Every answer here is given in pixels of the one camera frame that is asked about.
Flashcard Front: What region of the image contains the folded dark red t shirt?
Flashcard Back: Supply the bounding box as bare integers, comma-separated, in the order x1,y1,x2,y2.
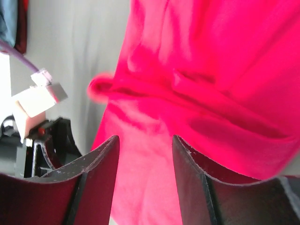
15,0,29,54

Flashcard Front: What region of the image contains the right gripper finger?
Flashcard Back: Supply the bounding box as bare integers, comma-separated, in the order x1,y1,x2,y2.
172,135,300,225

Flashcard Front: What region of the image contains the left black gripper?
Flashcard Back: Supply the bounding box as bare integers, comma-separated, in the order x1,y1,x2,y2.
0,116,120,225

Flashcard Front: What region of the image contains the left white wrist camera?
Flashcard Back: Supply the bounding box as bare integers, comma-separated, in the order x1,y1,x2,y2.
11,69,68,142

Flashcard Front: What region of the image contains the folded light blue t shirt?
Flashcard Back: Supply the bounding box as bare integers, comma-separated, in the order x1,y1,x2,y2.
0,0,18,47

